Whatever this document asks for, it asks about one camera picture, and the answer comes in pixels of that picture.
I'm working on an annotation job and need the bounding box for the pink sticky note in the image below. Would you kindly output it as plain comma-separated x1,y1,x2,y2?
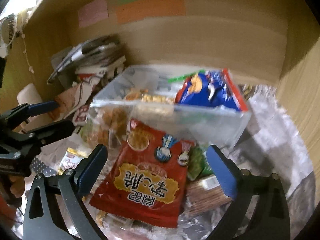
78,0,109,28

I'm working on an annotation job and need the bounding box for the newspaper print tablecloth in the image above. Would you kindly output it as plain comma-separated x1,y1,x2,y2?
15,84,315,240

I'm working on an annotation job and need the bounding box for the patterned headband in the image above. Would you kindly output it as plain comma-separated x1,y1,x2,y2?
1,14,18,48

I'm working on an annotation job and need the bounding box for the blue snack bag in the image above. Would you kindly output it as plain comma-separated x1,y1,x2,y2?
174,68,250,112

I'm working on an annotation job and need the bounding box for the green snack packet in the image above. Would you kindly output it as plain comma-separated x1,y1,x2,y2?
187,145,213,181

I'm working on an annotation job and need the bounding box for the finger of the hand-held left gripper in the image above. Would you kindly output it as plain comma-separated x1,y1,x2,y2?
0,101,61,130
15,119,76,147

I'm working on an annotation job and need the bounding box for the green zip clear bag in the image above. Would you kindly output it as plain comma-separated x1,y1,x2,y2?
168,69,206,83

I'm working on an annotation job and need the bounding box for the clear bag of fried snacks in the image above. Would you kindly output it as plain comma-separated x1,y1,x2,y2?
96,106,131,153

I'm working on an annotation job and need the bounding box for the person's left hand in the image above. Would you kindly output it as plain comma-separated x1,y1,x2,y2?
7,175,27,205

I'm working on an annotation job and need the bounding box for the clear plastic container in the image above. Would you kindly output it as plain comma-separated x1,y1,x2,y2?
90,64,252,148

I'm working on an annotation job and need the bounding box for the red lettered paper bag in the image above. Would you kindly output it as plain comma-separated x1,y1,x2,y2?
56,73,108,127

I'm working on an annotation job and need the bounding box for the red snack bag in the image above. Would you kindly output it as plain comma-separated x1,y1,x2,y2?
89,119,196,228

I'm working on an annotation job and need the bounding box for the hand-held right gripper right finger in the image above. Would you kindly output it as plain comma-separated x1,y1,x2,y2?
206,144,292,240

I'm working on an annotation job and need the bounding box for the yellow white snack packet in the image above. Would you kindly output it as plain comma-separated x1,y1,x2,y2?
58,147,88,176

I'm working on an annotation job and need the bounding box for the orange sticky note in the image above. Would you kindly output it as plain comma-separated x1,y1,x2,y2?
115,0,187,25

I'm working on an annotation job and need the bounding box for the brown wafer packet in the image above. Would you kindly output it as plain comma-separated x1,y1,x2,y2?
185,176,233,216

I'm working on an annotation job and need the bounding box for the peanut bar packet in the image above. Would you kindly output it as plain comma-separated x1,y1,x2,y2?
140,93,176,105

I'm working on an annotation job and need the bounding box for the pile of magazines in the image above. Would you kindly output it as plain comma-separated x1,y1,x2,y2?
47,34,127,85

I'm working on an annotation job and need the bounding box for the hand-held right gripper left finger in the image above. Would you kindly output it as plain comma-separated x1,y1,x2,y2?
22,144,108,240

